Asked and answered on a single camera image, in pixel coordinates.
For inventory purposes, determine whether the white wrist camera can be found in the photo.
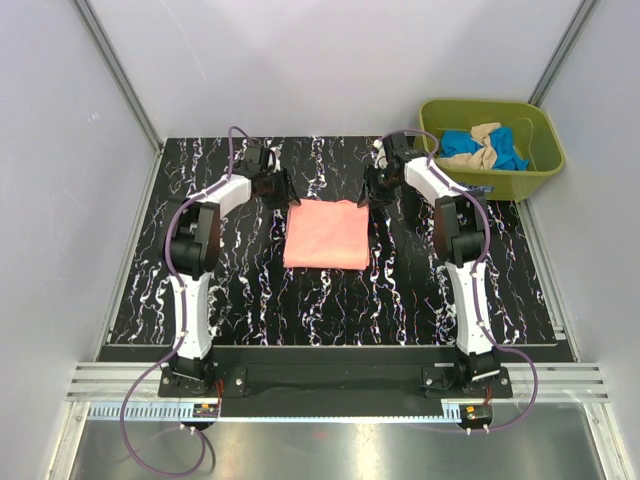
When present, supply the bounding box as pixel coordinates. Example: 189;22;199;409
373;138;387;169
267;147;281;172

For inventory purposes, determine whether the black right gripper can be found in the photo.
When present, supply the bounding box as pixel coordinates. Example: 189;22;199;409
356;165;401;211

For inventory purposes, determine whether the pink t shirt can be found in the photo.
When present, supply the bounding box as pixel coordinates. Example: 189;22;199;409
283;199;369;271

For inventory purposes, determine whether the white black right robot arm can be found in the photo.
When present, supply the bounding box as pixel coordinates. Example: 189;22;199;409
358;131;500;397

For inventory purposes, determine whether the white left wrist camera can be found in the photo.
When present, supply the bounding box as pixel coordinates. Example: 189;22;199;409
267;147;281;172

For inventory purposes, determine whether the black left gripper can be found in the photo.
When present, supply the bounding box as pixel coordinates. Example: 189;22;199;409
260;167;300;211

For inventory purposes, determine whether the blue t shirt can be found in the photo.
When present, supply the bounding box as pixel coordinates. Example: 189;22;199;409
439;125;531;171

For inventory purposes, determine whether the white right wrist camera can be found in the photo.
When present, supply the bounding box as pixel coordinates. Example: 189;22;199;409
373;138;387;169

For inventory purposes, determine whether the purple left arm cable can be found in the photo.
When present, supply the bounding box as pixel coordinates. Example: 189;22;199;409
118;125;251;476

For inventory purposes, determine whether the right slotted cable duct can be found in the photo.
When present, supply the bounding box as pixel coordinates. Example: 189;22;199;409
441;400;493;429

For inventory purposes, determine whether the olive green plastic bin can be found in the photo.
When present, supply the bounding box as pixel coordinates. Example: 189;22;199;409
415;99;565;202

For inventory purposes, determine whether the slotted cable duct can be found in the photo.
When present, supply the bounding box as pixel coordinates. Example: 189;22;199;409
88;401;220;422
441;400;493;429

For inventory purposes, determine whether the aluminium frame rail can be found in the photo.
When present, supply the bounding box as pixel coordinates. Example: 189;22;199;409
66;362;608;402

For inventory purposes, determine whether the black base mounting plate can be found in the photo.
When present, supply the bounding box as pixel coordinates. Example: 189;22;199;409
159;346;513;419

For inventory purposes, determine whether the left slotted cable duct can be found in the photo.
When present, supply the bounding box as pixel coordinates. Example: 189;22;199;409
88;401;220;422

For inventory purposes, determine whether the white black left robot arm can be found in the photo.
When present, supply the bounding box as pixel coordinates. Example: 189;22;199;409
159;145;301;396

